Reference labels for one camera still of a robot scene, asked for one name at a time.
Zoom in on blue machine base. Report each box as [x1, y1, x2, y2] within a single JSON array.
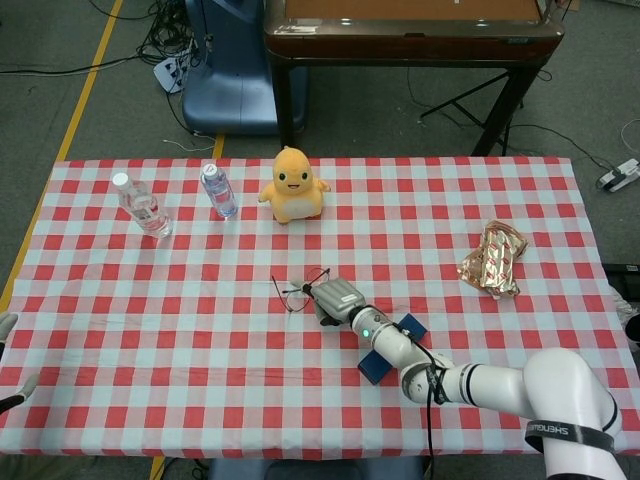
[[181, 0, 308, 138]]

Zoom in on thin white floor cable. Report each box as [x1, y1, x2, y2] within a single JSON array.
[[162, 129, 217, 152]]

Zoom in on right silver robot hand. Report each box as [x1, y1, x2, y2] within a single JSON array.
[[282, 276, 369, 329]]

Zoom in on water bottle blue label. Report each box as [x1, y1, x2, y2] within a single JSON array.
[[199, 162, 239, 220]]

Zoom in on wire-frame eyeglasses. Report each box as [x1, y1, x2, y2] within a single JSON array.
[[270, 267, 333, 314]]

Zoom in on blue glasses case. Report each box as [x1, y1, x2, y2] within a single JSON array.
[[357, 313, 430, 386]]

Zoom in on gold foil snack wrapper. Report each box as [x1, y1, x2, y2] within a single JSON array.
[[456, 218, 530, 302]]

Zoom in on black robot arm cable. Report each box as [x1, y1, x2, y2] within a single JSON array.
[[392, 322, 451, 480]]

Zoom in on long black floor cable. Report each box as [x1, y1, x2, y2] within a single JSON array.
[[0, 49, 162, 77]]

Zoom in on black equipment base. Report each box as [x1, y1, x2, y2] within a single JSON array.
[[601, 262, 640, 314]]

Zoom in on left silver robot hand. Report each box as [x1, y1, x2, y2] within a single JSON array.
[[0, 312, 41, 414]]

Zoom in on white grey power strip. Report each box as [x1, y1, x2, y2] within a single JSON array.
[[595, 158, 640, 194]]

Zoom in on black cable to power strip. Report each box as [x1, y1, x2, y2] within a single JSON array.
[[514, 122, 617, 174]]

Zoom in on yellow plush toy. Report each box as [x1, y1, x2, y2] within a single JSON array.
[[257, 145, 333, 225]]

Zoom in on white power strip with plugs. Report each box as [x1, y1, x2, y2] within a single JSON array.
[[152, 54, 194, 95]]

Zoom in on red white checkered tablecloth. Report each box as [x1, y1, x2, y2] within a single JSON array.
[[0, 156, 639, 462]]

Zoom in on black cable bundle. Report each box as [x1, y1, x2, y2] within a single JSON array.
[[133, 0, 214, 69]]

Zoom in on dark brown wooden table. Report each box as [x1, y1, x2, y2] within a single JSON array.
[[263, 0, 567, 157]]

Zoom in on water bottle red white label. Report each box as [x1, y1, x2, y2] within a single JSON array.
[[111, 171, 175, 240]]

